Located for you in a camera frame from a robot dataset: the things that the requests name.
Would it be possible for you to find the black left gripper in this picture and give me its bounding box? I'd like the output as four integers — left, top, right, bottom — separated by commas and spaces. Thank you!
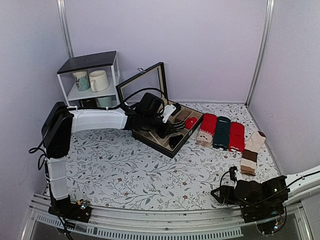
143, 113, 177, 139

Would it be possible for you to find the black white striped sock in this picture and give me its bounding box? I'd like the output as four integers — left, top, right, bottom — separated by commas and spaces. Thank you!
172, 121, 186, 132

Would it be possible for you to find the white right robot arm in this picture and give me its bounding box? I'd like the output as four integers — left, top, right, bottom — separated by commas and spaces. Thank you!
210, 166, 320, 218

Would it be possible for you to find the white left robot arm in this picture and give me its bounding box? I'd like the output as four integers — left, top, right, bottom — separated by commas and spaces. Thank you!
40, 92, 185, 217

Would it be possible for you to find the rolled tan sock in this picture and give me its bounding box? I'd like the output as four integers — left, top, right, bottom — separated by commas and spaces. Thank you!
174, 109, 191, 123

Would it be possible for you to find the rolled red sock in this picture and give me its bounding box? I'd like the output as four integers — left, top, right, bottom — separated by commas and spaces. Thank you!
185, 116, 198, 130

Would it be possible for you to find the rolled black sock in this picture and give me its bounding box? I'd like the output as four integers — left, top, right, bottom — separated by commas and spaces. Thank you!
169, 134, 184, 150

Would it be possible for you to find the red beige patterned sock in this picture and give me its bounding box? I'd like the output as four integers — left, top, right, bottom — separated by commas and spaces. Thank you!
196, 113, 218, 147

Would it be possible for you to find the black compartment storage box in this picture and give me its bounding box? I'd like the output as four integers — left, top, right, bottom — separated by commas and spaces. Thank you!
116, 62, 204, 158

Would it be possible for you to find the dark green sock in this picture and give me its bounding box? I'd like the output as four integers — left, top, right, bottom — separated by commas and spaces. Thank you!
213, 116, 231, 150

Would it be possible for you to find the cream brown striped sock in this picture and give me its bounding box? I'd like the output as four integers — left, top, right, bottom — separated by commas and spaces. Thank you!
240, 131, 266, 176

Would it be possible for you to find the red white sock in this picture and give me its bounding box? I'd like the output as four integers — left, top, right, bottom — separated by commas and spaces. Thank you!
228, 122, 245, 153

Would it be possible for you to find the mint green tumbler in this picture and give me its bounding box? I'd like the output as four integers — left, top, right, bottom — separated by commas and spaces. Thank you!
97, 96, 113, 108

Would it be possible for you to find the floral white table mat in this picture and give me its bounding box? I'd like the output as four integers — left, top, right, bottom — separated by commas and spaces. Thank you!
44, 102, 282, 211

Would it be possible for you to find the black mug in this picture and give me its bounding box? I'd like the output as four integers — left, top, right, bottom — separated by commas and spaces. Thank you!
78, 98, 97, 109

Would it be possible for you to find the white ceramic mug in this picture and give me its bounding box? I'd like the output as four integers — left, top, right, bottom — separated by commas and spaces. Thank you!
89, 70, 109, 93

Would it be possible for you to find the white shelf black top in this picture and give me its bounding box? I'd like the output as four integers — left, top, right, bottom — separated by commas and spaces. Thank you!
57, 50, 120, 107

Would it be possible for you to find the patterned teal white mug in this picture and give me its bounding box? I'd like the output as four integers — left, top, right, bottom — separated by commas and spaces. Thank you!
72, 70, 91, 92

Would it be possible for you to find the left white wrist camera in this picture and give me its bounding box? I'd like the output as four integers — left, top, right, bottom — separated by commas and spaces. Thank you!
160, 104, 177, 124

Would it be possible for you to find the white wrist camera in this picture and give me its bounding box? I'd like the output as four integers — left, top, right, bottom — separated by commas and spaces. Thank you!
234, 170, 243, 189
160, 104, 177, 124

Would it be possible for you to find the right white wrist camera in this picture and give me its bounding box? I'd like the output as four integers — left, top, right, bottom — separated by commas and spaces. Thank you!
234, 170, 243, 189

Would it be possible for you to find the aluminium front rail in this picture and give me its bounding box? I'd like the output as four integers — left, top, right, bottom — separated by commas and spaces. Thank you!
21, 197, 313, 240

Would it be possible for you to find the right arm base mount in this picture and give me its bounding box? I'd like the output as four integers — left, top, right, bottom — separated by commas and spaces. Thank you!
241, 203, 288, 236

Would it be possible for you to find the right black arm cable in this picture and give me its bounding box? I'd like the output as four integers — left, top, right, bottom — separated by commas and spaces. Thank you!
218, 169, 320, 207

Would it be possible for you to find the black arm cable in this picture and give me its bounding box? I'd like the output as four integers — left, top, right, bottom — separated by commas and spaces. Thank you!
28, 87, 169, 171
218, 169, 320, 207

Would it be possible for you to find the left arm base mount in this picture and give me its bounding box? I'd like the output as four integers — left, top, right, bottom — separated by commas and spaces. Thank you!
48, 195, 92, 223

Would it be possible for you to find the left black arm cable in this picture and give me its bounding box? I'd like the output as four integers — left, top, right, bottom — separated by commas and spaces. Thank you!
28, 87, 169, 171

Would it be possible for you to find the right aluminium corner post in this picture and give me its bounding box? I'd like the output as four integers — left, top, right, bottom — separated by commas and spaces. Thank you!
245, 0, 275, 109

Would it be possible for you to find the aluminium corner post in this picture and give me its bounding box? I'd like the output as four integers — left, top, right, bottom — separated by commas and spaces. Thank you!
245, 0, 275, 109
56, 0, 74, 58

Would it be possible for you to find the left aluminium corner post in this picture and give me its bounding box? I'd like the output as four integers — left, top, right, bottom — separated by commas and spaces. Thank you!
56, 0, 74, 58

